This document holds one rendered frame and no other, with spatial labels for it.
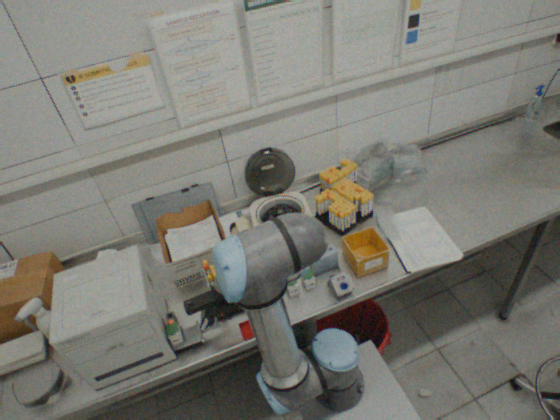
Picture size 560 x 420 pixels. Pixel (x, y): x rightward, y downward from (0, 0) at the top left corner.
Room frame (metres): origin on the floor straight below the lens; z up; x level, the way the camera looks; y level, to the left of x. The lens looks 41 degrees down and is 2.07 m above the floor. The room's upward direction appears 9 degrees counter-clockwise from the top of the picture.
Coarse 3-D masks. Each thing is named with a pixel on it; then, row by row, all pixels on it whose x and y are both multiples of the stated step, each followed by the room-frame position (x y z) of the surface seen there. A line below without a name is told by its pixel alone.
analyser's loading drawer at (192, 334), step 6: (198, 324) 0.77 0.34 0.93; (186, 330) 0.77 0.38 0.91; (192, 330) 0.76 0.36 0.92; (198, 330) 0.75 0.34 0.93; (186, 336) 0.74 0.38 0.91; (192, 336) 0.74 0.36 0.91; (198, 336) 0.74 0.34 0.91; (186, 342) 0.72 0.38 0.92; (192, 342) 0.72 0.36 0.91; (174, 348) 0.70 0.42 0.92; (180, 348) 0.70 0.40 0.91
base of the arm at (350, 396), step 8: (360, 376) 0.49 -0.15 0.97; (352, 384) 0.46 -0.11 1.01; (360, 384) 0.47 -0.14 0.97; (328, 392) 0.46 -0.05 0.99; (336, 392) 0.45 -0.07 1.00; (344, 392) 0.45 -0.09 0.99; (352, 392) 0.45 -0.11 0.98; (360, 392) 0.46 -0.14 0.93; (320, 400) 0.46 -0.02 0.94; (328, 400) 0.46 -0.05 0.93; (336, 400) 0.44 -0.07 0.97; (344, 400) 0.44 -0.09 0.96; (352, 400) 0.44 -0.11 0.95; (328, 408) 0.44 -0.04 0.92; (336, 408) 0.43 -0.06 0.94; (344, 408) 0.43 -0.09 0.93
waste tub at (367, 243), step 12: (372, 228) 1.05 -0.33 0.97; (348, 240) 1.03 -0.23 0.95; (360, 240) 1.04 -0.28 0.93; (372, 240) 1.05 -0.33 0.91; (348, 252) 0.98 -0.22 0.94; (360, 252) 1.02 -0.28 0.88; (372, 252) 1.01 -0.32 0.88; (384, 252) 0.92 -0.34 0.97; (360, 264) 0.91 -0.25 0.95; (372, 264) 0.92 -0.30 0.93; (384, 264) 0.93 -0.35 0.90; (360, 276) 0.91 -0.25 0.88
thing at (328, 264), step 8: (328, 248) 0.98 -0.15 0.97; (328, 256) 0.95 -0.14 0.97; (336, 256) 0.96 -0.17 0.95; (312, 264) 0.95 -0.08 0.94; (320, 264) 0.94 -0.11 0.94; (328, 264) 0.95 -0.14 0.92; (336, 264) 0.96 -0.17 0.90; (312, 272) 0.96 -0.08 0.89; (320, 272) 0.94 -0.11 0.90; (328, 272) 0.94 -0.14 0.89
